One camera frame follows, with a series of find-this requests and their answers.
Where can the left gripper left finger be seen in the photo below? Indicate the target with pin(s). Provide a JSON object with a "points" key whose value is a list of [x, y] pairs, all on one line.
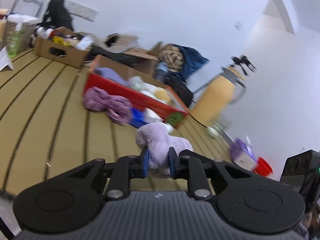
{"points": [[123, 171]]}

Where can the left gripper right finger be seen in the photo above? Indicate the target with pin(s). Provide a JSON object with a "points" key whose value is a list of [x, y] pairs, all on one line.
{"points": [[191, 167]]}

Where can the light purple plush toy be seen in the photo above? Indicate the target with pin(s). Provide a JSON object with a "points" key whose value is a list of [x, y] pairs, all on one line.
{"points": [[157, 139]]}

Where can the yellow white plush toy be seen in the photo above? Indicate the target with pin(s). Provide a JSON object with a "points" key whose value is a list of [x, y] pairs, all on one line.
{"points": [[162, 95]]}

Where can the blue small carton box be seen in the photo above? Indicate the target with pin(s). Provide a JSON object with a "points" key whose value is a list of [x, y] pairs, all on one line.
{"points": [[137, 118]]}

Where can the purple knitted cloth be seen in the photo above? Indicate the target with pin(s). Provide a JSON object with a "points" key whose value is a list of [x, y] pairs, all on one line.
{"points": [[118, 108]]}

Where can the purple tissue box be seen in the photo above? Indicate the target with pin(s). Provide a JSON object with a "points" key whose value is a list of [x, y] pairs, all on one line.
{"points": [[241, 154]]}

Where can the red orange cardboard tray box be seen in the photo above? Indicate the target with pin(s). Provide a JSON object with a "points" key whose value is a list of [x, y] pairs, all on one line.
{"points": [[173, 114]]}

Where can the red plastic cup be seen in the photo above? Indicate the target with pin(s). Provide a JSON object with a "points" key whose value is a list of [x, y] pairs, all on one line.
{"points": [[263, 168]]}

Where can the black suitcase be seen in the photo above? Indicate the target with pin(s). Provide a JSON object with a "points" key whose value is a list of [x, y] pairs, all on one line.
{"points": [[179, 87]]}

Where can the yellow thermos jug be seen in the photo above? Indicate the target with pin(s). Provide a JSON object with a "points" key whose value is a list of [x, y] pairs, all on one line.
{"points": [[227, 88]]}

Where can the blue lid water bottle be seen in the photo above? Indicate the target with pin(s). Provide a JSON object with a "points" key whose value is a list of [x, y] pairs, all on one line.
{"points": [[161, 72]]}

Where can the blue fabric bag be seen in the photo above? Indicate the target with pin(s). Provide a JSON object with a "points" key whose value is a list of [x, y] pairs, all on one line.
{"points": [[192, 62]]}

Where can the open brown cardboard box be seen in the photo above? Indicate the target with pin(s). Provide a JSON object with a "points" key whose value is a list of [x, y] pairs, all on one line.
{"points": [[146, 60]]}

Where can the black clothing pile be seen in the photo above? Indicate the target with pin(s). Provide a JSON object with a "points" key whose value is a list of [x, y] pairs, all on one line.
{"points": [[118, 57]]}

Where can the wicker rattan ball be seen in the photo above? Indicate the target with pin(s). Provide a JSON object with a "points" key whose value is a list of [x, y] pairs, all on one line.
{"points": [[172, 57]]}

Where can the beige fleece blanket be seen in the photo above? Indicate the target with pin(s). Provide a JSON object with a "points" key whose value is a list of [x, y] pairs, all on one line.
{"points": [[119, 43]]}

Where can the black bag on trolley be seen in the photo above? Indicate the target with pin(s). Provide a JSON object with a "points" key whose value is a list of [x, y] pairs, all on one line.
{"points": [[57, 15]]}

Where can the green spray bottle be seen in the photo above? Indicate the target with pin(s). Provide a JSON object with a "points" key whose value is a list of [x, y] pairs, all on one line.
{"points": [[14, 40]]}

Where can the black camera tripod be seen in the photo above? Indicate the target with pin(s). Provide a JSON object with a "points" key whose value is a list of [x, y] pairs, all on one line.
{"points": [[244, 61]]}

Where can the brown cardboard box with handle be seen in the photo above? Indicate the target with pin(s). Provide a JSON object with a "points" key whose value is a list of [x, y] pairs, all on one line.
{"points": [[63, 45]]}

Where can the white wall socket panel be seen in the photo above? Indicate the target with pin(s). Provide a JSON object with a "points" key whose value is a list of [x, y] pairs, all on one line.
{"points": [[83, 11]]}

